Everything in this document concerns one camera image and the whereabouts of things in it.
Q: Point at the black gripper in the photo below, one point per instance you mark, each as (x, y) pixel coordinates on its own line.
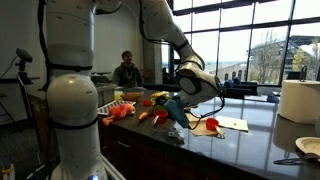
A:
(159, 100)

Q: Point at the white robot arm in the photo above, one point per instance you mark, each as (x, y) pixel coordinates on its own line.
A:
(66, 30)

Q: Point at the green plastic bowl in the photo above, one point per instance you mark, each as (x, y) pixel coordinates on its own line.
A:
(157, 108)

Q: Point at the yellow banana toy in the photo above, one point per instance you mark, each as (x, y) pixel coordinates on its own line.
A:
(158, 94)

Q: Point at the small red cup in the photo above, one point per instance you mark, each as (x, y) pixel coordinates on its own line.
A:
(147, 102)

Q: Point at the toy carrot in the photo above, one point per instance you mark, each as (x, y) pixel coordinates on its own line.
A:
(143, 116)

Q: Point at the wicker basket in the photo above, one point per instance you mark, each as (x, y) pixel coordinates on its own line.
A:
(131, 96)

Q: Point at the seated man dark hoodie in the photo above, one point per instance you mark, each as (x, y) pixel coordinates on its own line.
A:
(127, 74)

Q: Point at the pink orange plush toy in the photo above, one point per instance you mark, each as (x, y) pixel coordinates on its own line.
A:
(118, 113)

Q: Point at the yellow container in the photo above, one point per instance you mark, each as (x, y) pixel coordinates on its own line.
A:
(117, 95)

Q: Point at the grey storage bin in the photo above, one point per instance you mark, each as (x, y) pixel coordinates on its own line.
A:
(105, 93)

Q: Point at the red measuring cup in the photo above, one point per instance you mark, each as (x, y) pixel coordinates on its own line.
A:
(213, 125)

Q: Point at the white perforated tray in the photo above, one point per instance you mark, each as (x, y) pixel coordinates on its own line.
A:
(104, 110)

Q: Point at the dark blue sofa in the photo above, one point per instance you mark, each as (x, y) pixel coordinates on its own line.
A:
(246, 90)

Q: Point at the white paper towel roll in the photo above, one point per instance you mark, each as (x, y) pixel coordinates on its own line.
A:
(300, 101)

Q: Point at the white plate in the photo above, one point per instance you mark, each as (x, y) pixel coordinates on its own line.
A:
(309, 144)

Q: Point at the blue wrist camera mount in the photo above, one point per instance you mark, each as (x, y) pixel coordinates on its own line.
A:
(176, 111)

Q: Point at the camera on tripod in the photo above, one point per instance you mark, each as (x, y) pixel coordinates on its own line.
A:
(22, 75)

